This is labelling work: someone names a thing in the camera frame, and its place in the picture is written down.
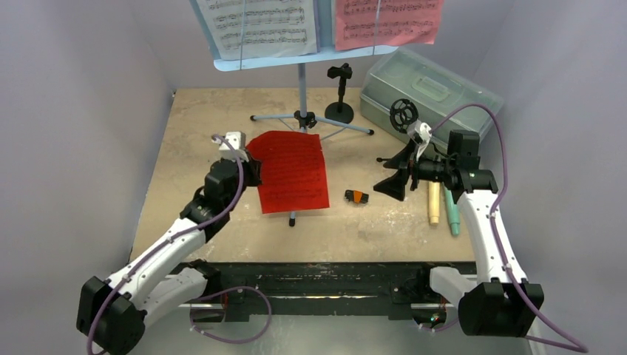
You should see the cream yellow microphone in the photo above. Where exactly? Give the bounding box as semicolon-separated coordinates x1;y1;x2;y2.
428;181;440;226

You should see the mint green microphone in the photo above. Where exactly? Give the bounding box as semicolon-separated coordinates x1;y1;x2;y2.
444;188;461;236

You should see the red sheet music page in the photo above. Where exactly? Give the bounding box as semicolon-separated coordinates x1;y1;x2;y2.
247;130;330;214

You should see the black tripod shock-mount stand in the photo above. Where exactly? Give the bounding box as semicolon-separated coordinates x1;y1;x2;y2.
376;98;419;163

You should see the black round-base mic stand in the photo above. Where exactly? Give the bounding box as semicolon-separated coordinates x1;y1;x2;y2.
325;63;354;124

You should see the blue music stand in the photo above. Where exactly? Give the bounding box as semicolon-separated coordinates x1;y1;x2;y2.
189;0;400;228

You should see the pink sheet music page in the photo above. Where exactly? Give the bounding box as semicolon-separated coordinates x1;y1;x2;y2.
334;0;444;50

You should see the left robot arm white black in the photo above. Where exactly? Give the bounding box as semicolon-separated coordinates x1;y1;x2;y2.
76;150;262;354

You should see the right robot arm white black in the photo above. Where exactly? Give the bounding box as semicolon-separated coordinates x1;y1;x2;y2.
373;129;544;337

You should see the green translucent storage case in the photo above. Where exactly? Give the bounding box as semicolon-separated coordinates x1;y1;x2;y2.
360;48;504;143

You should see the white sheet music page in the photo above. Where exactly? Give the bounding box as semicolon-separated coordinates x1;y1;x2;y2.
196;0;319;61

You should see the lavender sheet music page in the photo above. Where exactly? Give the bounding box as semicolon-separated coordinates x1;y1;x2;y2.
313;0;322;53

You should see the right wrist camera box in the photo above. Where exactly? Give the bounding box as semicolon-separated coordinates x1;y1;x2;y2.
407;120;432;160

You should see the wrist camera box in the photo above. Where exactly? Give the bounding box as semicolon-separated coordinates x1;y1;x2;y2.
407;120;432;160
211;131;249;162

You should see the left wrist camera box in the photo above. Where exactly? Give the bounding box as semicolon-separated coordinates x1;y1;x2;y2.
211;131;249;162

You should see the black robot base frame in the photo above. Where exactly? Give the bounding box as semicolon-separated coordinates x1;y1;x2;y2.
166;260;476;323

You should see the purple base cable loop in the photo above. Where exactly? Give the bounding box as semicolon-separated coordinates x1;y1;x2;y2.
189;286;273;345

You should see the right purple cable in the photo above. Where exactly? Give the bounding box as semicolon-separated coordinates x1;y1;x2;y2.
426;103;590;354

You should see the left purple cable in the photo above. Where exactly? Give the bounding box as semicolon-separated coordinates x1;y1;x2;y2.
86;135;246;355

